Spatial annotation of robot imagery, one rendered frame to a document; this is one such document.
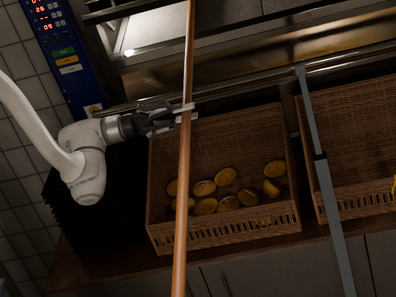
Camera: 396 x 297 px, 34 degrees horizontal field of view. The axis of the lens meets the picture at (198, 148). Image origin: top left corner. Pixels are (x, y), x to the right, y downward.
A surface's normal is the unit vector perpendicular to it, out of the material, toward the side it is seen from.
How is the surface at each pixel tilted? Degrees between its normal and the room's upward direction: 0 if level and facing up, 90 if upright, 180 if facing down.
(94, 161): 63
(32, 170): 90
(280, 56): 70
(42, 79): 90
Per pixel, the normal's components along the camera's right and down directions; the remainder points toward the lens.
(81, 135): -0.26, -0.43
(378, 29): -0.12, 0.26
